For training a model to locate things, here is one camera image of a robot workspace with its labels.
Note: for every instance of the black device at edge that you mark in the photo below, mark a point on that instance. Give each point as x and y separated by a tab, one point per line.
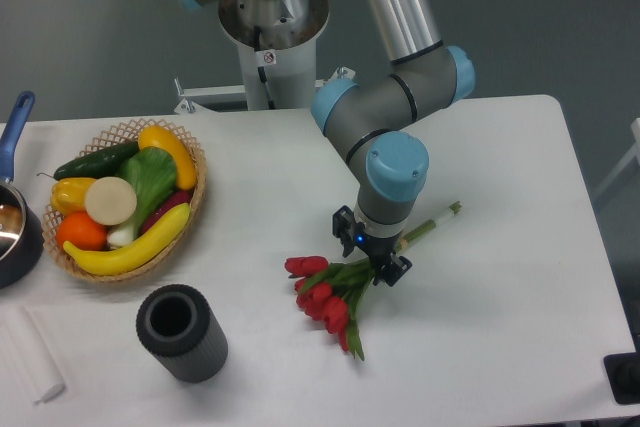
623	376

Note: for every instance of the orange fruit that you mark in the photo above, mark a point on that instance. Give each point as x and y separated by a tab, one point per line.
82	231

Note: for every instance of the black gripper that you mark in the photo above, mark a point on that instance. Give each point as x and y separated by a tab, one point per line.
388	267

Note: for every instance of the dark grey ribbed vase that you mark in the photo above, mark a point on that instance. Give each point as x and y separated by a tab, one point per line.
176	325

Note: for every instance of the yellow banana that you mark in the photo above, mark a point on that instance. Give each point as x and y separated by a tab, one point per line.
134	255

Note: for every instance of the blue handled saucepan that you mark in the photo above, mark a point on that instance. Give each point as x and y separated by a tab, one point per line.
21	233

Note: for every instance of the red tulip bouquet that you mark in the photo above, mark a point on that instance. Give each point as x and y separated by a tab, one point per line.
331	293

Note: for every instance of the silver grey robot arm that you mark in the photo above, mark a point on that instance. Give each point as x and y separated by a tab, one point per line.
367	126

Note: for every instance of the green cucumber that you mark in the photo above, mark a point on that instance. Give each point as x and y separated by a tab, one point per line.
98	164

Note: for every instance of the purple eggplant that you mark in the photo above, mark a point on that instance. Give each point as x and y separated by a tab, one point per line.
176	198

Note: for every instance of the white metal base frame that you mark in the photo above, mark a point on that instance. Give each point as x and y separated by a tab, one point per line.
192	100

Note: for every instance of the yellow squash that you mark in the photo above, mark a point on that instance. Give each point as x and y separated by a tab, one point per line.
162	138

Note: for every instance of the white frame at right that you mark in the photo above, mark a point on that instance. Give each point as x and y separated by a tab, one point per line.
625	168

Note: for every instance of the woven wicker basket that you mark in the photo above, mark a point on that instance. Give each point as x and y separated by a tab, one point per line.
119	134

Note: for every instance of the white paper roll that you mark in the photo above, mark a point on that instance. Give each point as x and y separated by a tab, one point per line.
36	366

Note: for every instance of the yellow bell pepper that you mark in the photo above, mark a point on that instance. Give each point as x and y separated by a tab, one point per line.
68	195

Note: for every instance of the beige round disc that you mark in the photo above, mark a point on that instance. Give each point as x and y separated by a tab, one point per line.
110	201

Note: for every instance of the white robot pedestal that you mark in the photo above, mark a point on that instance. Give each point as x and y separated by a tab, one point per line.
278	65

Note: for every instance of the green bok choy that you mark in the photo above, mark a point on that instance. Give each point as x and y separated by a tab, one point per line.
152	173

